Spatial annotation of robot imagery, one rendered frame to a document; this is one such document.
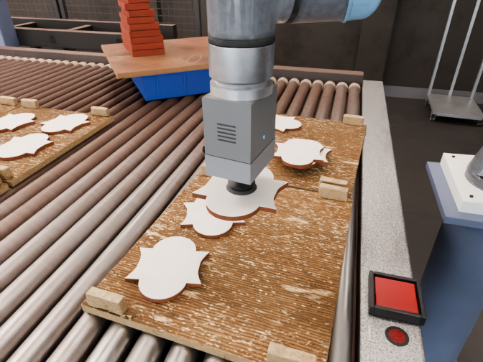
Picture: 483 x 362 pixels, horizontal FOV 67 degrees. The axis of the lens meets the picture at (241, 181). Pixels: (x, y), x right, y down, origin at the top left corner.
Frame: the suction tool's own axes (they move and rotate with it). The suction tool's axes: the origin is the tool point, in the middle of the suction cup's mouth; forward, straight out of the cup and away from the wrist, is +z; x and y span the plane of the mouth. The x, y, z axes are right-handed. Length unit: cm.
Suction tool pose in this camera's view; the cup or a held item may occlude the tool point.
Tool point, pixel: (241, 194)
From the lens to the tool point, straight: 51.8
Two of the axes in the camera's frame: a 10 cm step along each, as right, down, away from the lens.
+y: -4.2, 4.8, -7.7
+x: 9.1, 2.2, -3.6
